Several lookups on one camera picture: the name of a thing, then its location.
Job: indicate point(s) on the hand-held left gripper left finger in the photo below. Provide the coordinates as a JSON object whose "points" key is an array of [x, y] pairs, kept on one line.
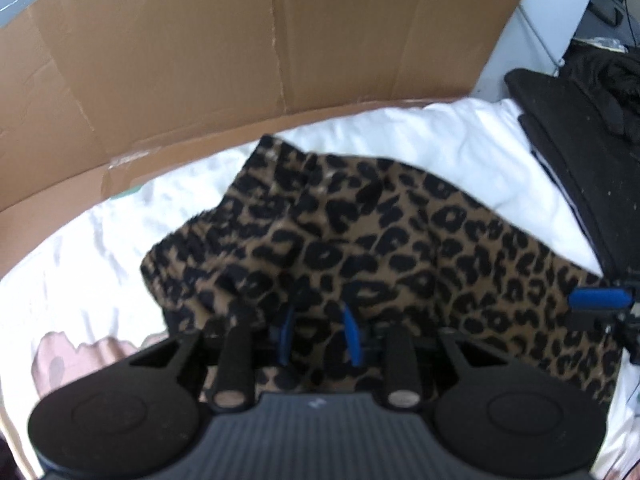
{"points": [[286, 332]]}

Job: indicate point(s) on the flattened cardboard sheet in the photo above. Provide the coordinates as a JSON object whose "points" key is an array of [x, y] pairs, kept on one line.
{"points": [[200, 60]]}

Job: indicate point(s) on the crumpled black garment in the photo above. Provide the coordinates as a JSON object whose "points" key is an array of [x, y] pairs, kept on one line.
{"points": [[615, 75]]}

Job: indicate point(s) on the printed cream bedsheet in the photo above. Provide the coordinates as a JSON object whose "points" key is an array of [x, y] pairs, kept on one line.
{"points": [[475, 150]]}

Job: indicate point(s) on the folded black garment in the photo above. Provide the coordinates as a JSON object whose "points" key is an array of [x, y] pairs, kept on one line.
{"points": [[590, 160]]}

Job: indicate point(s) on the leopard print pants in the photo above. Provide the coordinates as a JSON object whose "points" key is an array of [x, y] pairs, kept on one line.
{"points": [[400, 240]]}

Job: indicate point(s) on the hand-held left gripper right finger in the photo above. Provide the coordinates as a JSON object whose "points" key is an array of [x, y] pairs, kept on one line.
{"points": [[353, 337]]}

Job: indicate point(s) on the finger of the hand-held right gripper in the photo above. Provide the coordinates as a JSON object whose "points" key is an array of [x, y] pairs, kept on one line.
{"points": [[600, 297]]}

